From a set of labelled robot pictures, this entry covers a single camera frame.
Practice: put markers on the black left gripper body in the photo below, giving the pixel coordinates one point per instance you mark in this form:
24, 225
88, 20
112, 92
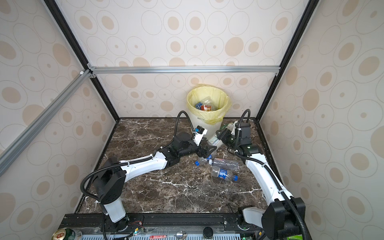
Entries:
191, 149

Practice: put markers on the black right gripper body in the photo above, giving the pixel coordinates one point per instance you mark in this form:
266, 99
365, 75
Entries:
232, 141

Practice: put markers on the clear square bottle green label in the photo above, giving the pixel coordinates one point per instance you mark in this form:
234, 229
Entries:
215, 141

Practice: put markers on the Pepsi label clear bottle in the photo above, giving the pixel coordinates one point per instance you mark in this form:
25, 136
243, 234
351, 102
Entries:
201, 161

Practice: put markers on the clear bottle blue cap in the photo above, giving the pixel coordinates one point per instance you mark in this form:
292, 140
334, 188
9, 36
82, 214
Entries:
223, 174

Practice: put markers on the orange juice bottle red label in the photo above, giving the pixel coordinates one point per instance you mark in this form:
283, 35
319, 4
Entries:
206, 108

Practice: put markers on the blue label bottle white cap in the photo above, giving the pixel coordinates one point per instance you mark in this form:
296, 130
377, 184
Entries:
199, 106

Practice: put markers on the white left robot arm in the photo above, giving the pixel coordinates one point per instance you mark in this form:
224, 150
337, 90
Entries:
109, 181

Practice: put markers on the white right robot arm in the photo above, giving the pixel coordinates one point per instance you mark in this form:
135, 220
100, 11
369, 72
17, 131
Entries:
285, 214

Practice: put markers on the white ribbed waste bin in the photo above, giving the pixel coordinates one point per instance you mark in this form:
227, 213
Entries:
211, 128

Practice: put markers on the clear bottle dark label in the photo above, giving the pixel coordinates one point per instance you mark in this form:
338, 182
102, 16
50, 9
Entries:
225, 164

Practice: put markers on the green beer can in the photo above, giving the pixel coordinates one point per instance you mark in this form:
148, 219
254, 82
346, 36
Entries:
67, 234

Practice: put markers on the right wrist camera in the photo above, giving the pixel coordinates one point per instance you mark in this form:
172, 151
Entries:
236, 128

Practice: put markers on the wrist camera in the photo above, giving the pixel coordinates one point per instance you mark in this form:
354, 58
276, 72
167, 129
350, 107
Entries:
198, 134
236, 128

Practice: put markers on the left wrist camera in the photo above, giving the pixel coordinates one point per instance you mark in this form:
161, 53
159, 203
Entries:
198, 134

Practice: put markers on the horizontal aluminium rail back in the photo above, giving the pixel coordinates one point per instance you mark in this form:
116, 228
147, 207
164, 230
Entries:
184, 70

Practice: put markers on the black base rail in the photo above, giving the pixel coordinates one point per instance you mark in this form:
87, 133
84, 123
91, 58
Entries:
227, 226

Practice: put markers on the black right corner post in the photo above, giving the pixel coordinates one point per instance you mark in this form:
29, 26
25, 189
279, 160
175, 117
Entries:
302, 25

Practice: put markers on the diagonal aluminium rail left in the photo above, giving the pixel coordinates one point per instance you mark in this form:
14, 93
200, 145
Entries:
25, 138

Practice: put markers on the black corner frame post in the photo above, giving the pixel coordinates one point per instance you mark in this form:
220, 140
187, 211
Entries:
75, 46

